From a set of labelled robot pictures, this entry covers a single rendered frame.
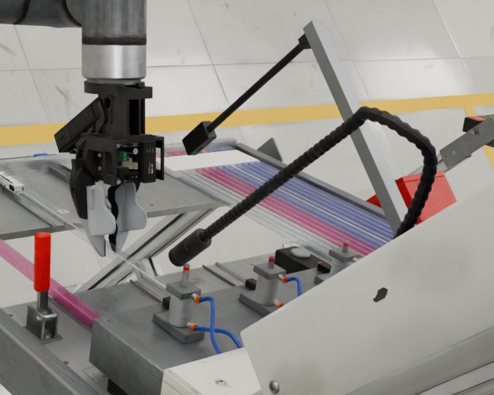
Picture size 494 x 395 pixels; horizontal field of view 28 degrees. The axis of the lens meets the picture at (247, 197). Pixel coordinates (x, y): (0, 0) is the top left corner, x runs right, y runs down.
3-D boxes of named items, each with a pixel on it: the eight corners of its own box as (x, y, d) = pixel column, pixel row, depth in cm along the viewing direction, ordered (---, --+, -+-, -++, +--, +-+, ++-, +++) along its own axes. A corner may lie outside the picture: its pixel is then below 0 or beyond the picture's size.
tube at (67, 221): (-13, 175, 140) (-13, 168, 140) (-4, 174, 141) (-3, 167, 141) (208, 325, 106) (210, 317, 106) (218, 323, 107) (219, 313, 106)
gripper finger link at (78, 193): (74, 220, 116) (78, 146, 115) (68, 218, 117) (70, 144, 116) (108, 217, 119) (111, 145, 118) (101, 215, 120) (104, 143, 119)
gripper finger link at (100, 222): (104, 266, 114) (107, 188, 113) (77, 256, 119) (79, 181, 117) (126, 264, 116) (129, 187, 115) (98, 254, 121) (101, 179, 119)
